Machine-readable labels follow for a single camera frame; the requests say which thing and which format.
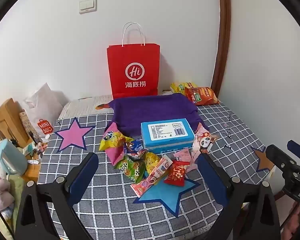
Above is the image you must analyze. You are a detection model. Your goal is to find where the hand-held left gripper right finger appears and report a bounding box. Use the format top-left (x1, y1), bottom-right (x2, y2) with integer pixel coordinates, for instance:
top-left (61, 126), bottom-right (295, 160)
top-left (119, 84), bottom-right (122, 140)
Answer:
top-left (197, 152), bottom-right (282, 240)

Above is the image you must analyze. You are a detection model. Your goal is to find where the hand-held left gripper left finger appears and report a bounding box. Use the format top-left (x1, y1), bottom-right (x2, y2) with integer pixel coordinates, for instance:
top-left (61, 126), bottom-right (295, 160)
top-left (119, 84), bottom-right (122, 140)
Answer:
top-left (14, 152), bottom-right (99, 240)

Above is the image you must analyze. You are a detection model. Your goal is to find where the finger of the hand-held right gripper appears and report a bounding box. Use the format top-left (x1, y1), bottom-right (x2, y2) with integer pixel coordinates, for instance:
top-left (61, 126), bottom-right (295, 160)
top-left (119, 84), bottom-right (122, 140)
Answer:
top-left (266, 144), bottom-right (297, 178)
top-left (287, 140), bottom-right (300, 162)

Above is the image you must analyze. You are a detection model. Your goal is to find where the small pink snack packet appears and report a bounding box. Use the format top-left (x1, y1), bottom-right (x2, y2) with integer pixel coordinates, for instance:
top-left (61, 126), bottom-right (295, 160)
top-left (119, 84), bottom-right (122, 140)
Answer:
top-left (174, 148), bottom-right (192, 173)

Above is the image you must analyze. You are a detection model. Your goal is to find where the pink panda snack packet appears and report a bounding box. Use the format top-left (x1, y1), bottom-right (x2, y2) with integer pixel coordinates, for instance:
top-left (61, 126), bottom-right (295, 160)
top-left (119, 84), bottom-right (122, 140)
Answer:
top-left (191, 123), bottom-right (219, 164)

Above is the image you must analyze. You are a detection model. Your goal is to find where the yellow pink snack packet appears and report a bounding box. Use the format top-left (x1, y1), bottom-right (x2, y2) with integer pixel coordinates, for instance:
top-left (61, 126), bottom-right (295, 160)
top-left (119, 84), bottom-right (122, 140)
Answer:
top-left (99, 122), bottom-right (134, 166)

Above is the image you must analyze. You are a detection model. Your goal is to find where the green snack packet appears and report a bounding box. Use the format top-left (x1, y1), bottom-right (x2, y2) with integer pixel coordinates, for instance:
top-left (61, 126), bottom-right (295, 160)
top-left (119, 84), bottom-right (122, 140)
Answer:
top-left (114, 155), bottom-right (147, 183)

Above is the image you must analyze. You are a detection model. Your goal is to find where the blue box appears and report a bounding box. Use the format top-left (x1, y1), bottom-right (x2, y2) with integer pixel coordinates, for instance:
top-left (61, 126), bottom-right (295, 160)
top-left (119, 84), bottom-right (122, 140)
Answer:
top-left (140, 118), bottom-right (196, 154)

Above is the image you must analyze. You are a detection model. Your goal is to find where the grey checked bedsheet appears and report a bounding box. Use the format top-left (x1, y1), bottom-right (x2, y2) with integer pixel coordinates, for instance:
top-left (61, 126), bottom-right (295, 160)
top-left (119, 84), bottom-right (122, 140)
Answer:
top-left (37, 94), bottom-right (278, 240)

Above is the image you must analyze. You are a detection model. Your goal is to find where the small red snack packet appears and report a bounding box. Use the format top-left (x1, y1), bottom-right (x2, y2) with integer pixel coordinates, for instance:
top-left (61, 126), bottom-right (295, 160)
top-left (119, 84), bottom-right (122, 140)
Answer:
top-left (164, 160), bottom-right (190, 186)

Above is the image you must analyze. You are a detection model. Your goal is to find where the small cartoon figurine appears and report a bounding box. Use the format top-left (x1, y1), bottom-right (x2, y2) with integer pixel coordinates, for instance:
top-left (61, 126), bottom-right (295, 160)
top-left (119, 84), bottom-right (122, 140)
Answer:
top-left (32, 140), bottom-right (49, 155)

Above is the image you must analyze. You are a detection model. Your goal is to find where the small blue snack packet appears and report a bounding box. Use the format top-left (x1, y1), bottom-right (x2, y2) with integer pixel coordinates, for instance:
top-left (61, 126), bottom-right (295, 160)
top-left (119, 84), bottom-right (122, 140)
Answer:
top-left (125, 139), bottom-right (143, 158)

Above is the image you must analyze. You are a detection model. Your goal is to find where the long pink snack packet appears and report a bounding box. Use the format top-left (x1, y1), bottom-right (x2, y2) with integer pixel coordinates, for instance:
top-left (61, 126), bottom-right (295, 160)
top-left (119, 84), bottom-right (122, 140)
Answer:
top-left (130, 154), bottom-right (173, 197)

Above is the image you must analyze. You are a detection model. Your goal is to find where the small yellow snack packet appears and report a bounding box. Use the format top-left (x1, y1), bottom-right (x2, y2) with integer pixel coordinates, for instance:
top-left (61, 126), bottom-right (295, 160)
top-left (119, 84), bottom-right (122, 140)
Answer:
top-left (142, 151), bottom-right (161, 175)

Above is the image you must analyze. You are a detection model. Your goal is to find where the white striped pillow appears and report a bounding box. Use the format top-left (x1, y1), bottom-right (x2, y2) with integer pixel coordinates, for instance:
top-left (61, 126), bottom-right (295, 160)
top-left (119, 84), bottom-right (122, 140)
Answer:
top-left (59, 95), bottom-right (115, 119)

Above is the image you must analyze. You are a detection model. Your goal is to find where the light blue appliance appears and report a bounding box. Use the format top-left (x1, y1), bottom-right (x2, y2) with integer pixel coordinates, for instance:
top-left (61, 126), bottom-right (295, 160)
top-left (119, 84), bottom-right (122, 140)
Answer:
top-left (0, 139), bottom-right (28, 175)

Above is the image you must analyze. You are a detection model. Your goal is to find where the patterned brown box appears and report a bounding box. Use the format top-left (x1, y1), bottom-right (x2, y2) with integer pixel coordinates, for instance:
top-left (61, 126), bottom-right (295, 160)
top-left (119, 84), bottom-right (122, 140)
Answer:
top-left (19, 109), bottom-right (42, 144)

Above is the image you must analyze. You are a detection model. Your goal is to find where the orange chip bag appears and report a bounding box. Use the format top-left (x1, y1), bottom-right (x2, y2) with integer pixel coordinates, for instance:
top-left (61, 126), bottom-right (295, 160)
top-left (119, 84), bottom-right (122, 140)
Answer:
top-left (184, 86), bottom-right (220, 106)

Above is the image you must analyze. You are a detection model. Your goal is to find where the white shopping bag red label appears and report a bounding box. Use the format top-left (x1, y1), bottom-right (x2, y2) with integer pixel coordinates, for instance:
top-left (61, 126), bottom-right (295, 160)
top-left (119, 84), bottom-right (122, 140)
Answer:
top-left (21, 82), bottom-right (70, 140)

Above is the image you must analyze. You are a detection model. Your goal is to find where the pink plush toy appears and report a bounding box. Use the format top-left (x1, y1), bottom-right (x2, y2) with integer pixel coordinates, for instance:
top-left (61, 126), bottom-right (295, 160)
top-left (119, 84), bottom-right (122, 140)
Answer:
top-left (0, 177), bottom-right (15, 213)

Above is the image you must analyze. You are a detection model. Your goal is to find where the purple cloth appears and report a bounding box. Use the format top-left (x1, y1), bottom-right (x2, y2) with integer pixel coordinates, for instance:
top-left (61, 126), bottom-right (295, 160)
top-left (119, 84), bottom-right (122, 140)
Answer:
top-left (109, 93), bottom-right (210, 139)

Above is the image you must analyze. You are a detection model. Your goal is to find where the yellow green snack pack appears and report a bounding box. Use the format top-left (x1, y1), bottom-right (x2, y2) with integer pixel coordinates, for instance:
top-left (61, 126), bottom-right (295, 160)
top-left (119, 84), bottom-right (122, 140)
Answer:
top-left (170, 81), bottom-right (198, 96)

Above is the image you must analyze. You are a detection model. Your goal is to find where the wooden headboard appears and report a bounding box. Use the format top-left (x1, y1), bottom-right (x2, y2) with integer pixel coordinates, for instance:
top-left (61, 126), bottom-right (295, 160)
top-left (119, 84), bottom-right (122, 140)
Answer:
top-left (0, 98), bottom-right (40, 183)

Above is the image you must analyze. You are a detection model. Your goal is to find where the red paper bag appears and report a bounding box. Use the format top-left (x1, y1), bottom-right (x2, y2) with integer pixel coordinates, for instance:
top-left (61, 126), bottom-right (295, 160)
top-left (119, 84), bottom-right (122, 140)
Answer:
top-left (106, 22), bottom-right (161, 99)

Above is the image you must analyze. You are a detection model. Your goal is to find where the brown wooden door frame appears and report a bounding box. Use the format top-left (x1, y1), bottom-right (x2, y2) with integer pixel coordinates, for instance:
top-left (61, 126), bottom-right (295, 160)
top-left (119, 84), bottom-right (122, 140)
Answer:
top-left (210, 0), bottom-right (232, 98)

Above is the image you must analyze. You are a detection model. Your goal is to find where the white light switch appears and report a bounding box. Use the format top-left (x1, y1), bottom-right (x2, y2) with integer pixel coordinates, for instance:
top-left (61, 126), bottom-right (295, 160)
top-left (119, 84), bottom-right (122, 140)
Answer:
top-left (79, 0), bottom-right (97, 14)

